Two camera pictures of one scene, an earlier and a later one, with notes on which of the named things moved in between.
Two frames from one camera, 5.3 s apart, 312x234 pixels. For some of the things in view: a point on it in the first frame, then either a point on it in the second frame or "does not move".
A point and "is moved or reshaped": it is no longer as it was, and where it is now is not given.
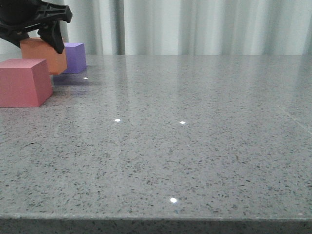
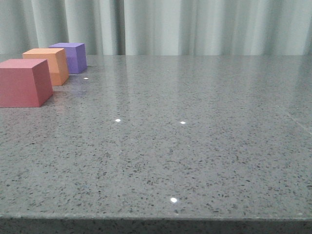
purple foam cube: (76, 57) does not move
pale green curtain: (182, 27) does not move
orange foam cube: (34, 48) is moved or reshaped
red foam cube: (24, 83) does not move
